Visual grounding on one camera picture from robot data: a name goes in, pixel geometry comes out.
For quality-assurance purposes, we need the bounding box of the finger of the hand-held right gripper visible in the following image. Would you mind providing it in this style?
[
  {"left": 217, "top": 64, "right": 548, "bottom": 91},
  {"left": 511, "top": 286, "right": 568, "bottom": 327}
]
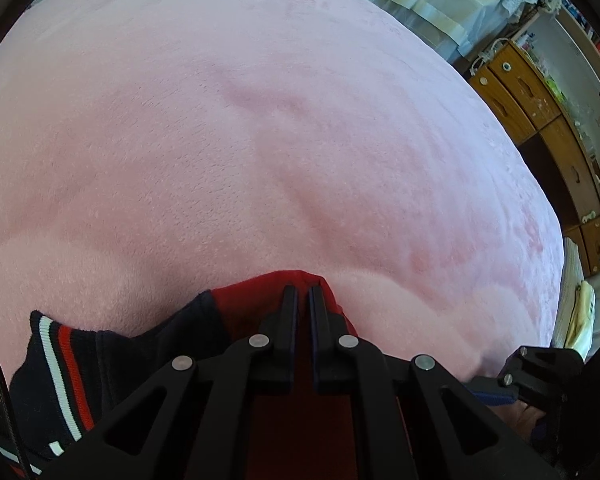
[{"left": 467, "top": 344, "right": 583, "bottom": 407}]

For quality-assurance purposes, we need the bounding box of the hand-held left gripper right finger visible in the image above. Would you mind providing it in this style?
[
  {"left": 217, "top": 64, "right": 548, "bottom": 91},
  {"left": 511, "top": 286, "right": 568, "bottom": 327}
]
[{"left": 307, "top": 285, "right": 566, "bottom": 480}]

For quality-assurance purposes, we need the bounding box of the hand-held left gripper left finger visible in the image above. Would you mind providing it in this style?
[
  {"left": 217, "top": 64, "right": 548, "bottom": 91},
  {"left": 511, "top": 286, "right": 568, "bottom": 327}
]
[{"left": 40, "top": 285, "right": 301, "bottom": 480}]

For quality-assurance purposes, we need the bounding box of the navy and red jacket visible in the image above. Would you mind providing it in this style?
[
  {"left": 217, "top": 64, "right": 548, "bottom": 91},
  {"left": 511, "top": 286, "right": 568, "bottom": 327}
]
[{"left": 0, "top": 270, "right": 416, "bottom": 480}]

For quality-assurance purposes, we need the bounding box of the pale yellow folded cloth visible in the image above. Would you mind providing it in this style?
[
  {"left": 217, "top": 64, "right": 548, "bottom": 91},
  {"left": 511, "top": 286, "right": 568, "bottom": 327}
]
[{"left": 565, "top": 280, "right": 598, "bottom": 358}]

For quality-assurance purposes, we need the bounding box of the white knitted cloth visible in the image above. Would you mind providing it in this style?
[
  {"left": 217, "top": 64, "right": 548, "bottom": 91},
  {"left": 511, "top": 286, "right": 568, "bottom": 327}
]
[{"left": 552, "top": 237, "right": 587, "bottom": 343}]

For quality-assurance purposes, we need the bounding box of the pink fleece blanket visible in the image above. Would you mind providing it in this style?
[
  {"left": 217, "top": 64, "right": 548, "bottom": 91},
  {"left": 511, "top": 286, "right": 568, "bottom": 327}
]
[{"left": 0, "top": 0, "right": 566, "bottom": 411}]

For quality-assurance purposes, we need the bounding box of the wooden drawer cabinet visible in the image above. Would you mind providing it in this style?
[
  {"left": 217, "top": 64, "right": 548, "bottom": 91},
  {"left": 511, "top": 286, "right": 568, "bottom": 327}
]
[{"left": 467, "top": 40, "right": 600, "bottom": 276}]

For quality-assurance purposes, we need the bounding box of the black cable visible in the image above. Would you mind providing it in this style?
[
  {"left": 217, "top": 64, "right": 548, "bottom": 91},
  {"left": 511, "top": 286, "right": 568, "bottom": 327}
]
[{"left": 0, "top": 322, "right": 33, "bottom": 480}]

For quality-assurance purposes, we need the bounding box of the white charging cable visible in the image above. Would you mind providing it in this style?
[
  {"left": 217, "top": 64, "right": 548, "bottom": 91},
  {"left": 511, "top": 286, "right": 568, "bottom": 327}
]
[{"left": 471, "top": 37, "right": 512, "bottom": 72}]

